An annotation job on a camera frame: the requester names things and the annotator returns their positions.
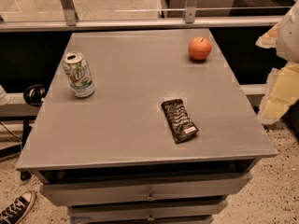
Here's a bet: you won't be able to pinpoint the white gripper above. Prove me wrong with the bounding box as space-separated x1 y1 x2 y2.
255 1 299 125

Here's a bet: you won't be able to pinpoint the red orange apple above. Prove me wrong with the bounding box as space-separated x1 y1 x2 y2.
188 36 212 61

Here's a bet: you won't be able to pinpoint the upper metal drawer knob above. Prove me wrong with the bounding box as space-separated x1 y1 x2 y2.
146 192 156 202

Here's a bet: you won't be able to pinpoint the metal railing bracket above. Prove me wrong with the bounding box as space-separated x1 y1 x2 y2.
60 0 78 26
184 0 197 23

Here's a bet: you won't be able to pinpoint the left metal railing bracket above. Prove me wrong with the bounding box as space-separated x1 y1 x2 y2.
60 0 78 26

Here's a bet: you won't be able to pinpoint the white green 7up can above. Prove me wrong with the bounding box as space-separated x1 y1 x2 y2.
63 52 95 98

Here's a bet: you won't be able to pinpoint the right metal railing bracket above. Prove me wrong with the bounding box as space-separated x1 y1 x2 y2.
184 0 197 23

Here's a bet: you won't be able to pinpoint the black snack bar wrapper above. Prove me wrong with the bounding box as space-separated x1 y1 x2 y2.
161 99 199 144

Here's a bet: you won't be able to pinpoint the black white sneaker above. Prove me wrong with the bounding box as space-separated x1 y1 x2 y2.
0 190 36 224

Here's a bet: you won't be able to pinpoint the metal railing beam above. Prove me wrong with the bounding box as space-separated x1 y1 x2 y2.
0 16 282 32

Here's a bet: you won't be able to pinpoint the grey cabinet with drawers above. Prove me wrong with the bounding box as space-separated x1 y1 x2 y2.
17 29 276 224

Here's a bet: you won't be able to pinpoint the lower metal drawer knob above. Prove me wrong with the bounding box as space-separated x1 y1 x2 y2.
147 213 155 222

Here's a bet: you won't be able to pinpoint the lower grey drawer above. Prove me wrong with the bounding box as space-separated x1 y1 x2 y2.
68 200 227 224

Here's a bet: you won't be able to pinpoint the grey side bench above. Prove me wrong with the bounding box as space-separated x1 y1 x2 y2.
0 93 39 118

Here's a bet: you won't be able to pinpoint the metal drawer knob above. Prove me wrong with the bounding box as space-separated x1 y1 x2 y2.
147 213 155 222
146 192 156 202

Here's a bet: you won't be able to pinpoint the black round headphones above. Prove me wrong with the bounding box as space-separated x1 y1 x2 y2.
23 84 46 106

